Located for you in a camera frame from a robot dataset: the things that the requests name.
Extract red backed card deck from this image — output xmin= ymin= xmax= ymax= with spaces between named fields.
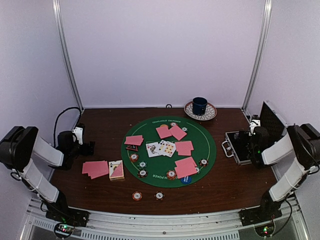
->
xmin=81 ymin=160 xmax=109 ymax=180

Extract black red triangular dealer button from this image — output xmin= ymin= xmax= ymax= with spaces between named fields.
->
xmin=125 ymin=144 xmax=139 ymax=152

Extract dealt red card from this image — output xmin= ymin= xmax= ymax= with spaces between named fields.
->
xmin=175 ymin=156 xmax=197 ymax=168
xmin=124 ymin=135 xmax=144 ymax=146
xmin=156 ymin=127 xmax=172 ymax=139
xmin=169 ymin=125 xmax=187 ymax=141

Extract dark chips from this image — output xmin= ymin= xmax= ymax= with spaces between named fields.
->
xmin=137 ymin=169 xmax=148 ymax=178
xmin=199 ymin=159 xmax=209 ymax=167

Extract orange poker chip stack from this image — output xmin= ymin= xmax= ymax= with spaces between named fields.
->
xmin=132 ymin=191 xmax=143 ymax=201

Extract face up card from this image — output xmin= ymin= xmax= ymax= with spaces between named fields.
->
xmin=163 ymin=141 xmax=176 ymax=158
xmin=155 ymin=140 xmax=167 ymax=156

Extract face down card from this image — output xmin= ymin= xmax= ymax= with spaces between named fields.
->
xmin=175 ymin=140 xmax=194 ymax=156

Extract dealt red card top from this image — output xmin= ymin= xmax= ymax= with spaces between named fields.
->
xmin=156 ymin=127 xmax=172 ymax=139
xmin=169 ymin=125 xmax=187 ymax=141

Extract blue small blind button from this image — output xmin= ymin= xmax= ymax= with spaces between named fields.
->
xmin=180 ymin=176 xmax=192 ymax=185

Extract dark red poker chip stack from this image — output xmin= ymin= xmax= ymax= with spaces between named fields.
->
xmin=154 ymin=191 xmax=165 ymax=201

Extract queen of hearts card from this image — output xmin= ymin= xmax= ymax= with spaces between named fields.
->
xmin=146 ymin=142 xmax=160 ymax=158

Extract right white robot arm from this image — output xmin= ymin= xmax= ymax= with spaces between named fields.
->
xmin=247 ymin=123 xmax=320 ymax=221

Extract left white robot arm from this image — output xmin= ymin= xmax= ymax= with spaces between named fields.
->
xmin=0 ymin=126 xmax=96 ymax=222

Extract aluminium poker chip case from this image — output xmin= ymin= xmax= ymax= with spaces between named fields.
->
xmin=221 ymin=100 xmax=288 ymax=169

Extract patterned ceramic saucer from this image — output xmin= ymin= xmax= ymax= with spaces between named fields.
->
xmin=184 ymin=101 xmax=217 ymax=121

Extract dark blue mug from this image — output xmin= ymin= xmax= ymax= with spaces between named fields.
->
xmin=192 ymin=97 xmax=208 ymax=116

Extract round green poker mat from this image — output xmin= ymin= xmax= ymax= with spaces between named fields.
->
xmin=121 ymin=116 xmax=217 ymax=188

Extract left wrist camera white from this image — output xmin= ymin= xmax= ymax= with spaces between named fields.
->
xmin=72 ymin=123 xmax=85 ymax=145

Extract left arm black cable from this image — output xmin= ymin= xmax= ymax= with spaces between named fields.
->
xmin=52 ymin=106 xmax=81 ymax=148

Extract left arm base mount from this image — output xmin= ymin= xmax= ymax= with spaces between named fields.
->
xmin=45 ymin=208 xmax=90 ymax=227

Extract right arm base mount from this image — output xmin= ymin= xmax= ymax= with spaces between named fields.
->
xmin=238 ymin=207 xmax=282 ymax=227

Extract front aluminium rail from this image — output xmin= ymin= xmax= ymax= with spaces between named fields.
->
xmin=19 ymin=194 xmax=312 ymax=240

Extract right aluminium frame post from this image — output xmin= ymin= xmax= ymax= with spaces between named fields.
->
xmin=241 ymin=0 xmax=273 ymax=113

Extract aluminium frame post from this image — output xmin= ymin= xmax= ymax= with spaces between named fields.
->
xmin=52 ymin=0 xmax=84 ymax=112
xmin=241 ymin=0 xmax=273 ymax=113

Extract left aluminium frame post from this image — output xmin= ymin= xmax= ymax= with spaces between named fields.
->
xmin=52 ymin=0 xmax=84 ymax=112

